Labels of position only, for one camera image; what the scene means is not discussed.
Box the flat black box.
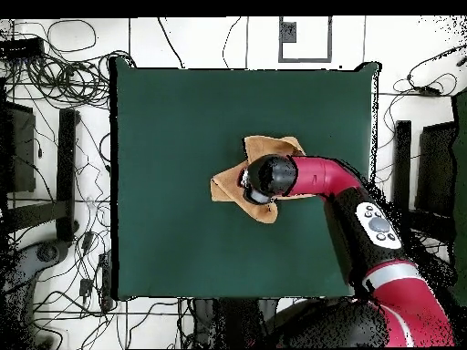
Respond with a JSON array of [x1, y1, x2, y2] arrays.
[[0, 36, 46, 59]]

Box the grey square floor frame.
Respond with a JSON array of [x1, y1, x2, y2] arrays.
[[277, 15, 333, 64]]

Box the black upright stand bar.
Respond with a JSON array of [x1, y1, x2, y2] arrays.
[[55, 108, 80, 242], [393, 119, 413, 220]]

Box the long black floor cable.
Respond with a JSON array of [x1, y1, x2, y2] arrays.
[[222, 15, 243, 70], [157, 16, 184, 70]]

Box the dark green table cloth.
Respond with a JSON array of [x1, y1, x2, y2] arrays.
[[109, 56, 382, 302]]

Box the grey office chair base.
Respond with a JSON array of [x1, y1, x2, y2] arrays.
[[0, 238, 71, 349]]

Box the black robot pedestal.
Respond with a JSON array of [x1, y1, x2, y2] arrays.
[[191, 297, 278, 349]]

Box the black power strip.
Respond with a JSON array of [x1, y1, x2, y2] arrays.
[[98, 251, 115, 312]]

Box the tangled black cable bundle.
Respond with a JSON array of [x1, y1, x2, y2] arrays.
[[3, 48, 137, 110]]

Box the large black case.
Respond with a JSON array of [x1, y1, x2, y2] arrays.
[[0, 99, 36, 194], [414, 121, 460, 220]]

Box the tan terry towel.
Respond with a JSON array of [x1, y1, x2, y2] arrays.
[[210, 135, 316, 224]]

